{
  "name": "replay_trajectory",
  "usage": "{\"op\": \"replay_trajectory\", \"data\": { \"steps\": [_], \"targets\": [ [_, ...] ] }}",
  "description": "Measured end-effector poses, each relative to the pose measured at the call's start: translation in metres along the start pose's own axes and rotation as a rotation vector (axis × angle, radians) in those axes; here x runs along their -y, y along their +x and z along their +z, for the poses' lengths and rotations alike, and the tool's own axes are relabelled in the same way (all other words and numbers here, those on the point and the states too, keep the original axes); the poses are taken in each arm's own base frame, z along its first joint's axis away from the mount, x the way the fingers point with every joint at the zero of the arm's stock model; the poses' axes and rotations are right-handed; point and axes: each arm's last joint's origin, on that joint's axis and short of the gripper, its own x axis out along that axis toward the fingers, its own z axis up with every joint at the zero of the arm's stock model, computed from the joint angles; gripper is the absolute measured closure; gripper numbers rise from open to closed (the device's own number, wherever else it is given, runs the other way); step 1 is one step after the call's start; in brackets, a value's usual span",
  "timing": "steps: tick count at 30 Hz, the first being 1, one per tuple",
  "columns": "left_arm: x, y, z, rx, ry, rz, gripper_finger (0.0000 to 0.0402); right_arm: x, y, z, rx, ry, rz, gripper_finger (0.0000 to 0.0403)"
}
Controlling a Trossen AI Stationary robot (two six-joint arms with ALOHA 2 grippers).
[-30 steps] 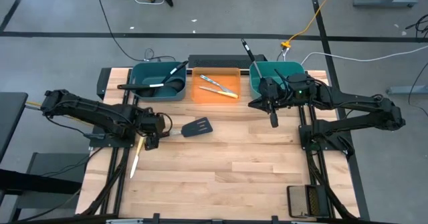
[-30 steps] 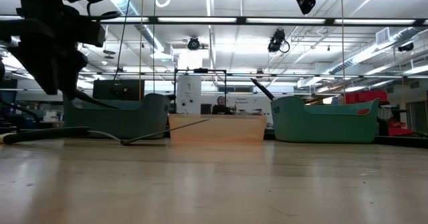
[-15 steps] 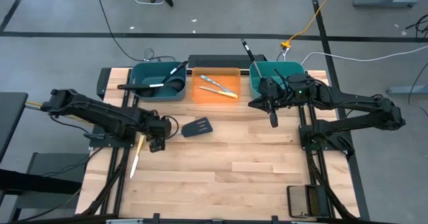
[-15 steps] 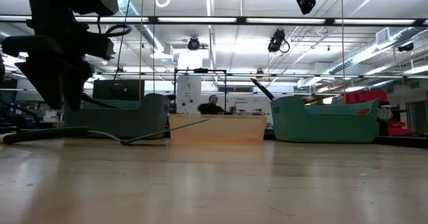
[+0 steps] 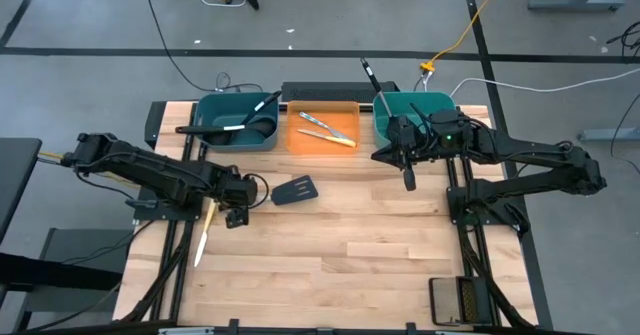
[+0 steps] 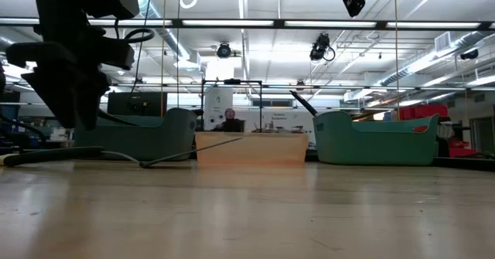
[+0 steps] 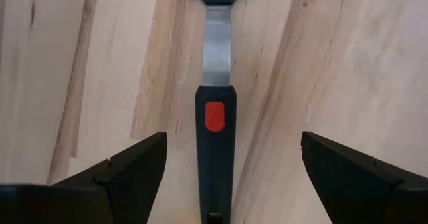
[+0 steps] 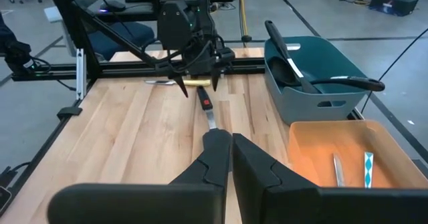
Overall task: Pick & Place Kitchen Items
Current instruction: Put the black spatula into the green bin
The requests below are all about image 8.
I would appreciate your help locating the black equipment box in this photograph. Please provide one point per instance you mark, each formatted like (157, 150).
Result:
(394, 4)

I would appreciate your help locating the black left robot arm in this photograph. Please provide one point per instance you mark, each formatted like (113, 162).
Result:
(174, 23)

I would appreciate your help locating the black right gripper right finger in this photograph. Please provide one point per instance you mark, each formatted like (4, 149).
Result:
(257, 170)

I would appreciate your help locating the black table edge clamp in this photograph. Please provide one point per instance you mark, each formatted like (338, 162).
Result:
(68, 112)

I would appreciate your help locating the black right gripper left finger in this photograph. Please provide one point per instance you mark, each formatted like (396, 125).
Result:
(214, 164)

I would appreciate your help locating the black diagonal frame strut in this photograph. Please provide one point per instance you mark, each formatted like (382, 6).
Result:
(117, 36)

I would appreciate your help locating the black device with green light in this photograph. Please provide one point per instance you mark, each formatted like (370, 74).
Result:
(16, 53)

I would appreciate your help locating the teal plastic bin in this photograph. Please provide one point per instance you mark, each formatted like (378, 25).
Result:
(301, 107)

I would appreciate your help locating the orange plastic tray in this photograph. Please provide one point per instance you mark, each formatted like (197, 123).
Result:
(317, 143)

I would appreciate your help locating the dark grey desk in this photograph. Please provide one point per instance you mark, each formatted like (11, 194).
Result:
(140, 11)

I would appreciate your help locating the blue office chair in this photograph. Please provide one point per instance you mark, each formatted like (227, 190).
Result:
(123, 38)

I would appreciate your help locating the black ball knob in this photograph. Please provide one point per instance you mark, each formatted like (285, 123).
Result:
(246, 38)

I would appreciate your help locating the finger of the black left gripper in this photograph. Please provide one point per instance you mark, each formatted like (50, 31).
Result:
(180, 83)
(214, 78)

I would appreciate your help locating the black computer mouse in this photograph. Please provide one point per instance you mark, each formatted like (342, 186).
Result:
(113, 6)

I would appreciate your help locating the silver aluminium bracket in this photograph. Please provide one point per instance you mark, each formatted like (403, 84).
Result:
(81, 73)

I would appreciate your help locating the black slotted spatula steel neck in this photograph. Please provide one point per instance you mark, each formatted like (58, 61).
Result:
(204, 100)

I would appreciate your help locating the black upright frame post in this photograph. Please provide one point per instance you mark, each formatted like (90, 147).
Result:
(67, 16)

